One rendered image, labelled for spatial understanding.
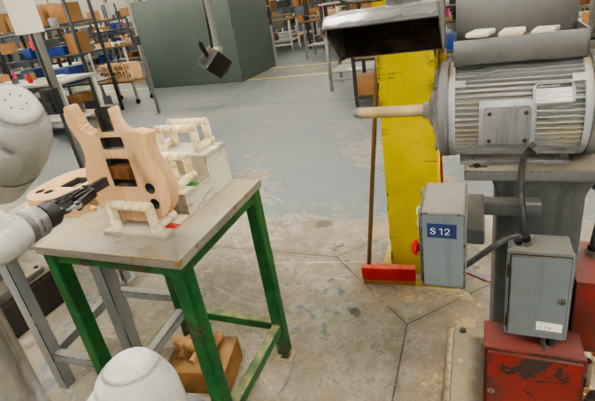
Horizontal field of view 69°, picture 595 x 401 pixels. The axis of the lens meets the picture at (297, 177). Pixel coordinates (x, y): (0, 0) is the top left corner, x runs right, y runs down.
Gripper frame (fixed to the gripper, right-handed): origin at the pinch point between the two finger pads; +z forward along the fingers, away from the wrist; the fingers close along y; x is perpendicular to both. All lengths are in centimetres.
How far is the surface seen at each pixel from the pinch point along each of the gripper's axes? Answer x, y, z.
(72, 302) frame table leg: -46, -30, -5
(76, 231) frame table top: -21.8, -26.6, 5.7
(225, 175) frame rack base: -18, 14, 47
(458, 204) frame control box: -4, 104, 3
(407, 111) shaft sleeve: 10, 89, 32
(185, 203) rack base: -16.4, 13.3, 20.5
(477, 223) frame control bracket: -12, 108, 9
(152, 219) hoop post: -15.7, 9.8, 7.2
